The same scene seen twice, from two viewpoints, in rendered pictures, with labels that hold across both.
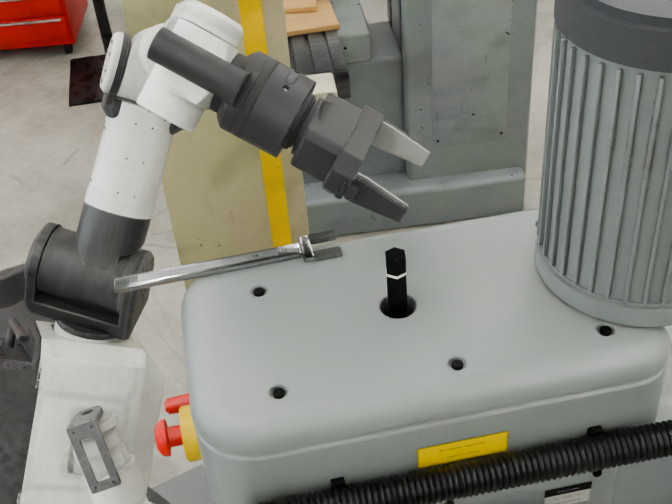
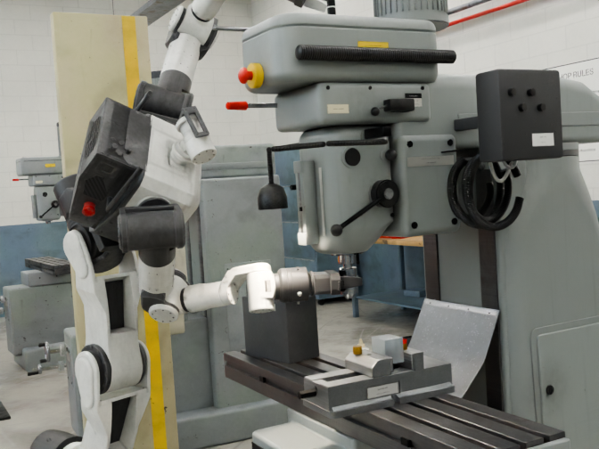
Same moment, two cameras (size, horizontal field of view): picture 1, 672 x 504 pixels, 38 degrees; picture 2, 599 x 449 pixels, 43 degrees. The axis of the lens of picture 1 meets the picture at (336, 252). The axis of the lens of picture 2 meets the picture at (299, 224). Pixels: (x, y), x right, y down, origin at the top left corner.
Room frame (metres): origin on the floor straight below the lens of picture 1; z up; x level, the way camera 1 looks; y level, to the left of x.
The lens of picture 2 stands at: (-1.07, 0.76, 1.49)
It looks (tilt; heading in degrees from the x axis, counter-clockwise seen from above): 3 degrees down; 339
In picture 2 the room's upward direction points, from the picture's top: 4 degrees counter-clockwise
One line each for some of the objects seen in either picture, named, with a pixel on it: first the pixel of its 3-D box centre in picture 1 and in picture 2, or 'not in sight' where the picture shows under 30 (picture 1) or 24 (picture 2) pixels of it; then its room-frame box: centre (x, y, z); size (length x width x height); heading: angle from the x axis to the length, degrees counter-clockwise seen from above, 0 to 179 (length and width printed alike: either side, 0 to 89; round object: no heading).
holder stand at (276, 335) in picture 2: not in sight; (279, 323); (1.14, -0.01, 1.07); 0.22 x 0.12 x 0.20; 19
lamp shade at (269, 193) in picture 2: not in sight; (272, 196); (0.67, 0.15, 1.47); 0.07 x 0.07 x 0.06
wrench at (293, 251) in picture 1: (227, 263); (257, 29); (0.81, 0.12, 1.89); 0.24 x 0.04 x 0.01; 99
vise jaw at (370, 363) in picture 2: not in sight; (368, 363); (0.56, -0.02, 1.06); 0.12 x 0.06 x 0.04; 5
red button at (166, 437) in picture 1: (170, 436); (245, 75); (0.69, 0.19, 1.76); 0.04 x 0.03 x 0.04; 8
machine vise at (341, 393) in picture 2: not in sight; (378, 375); (0.56, -0.05, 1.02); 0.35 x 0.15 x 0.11; 95
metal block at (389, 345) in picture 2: not in sight; (387, 349); (0.56, -0.08, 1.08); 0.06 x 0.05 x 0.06; 5
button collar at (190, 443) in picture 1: (192, 432); (254, 76); (0.69, 0.17, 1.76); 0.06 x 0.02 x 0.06; 8
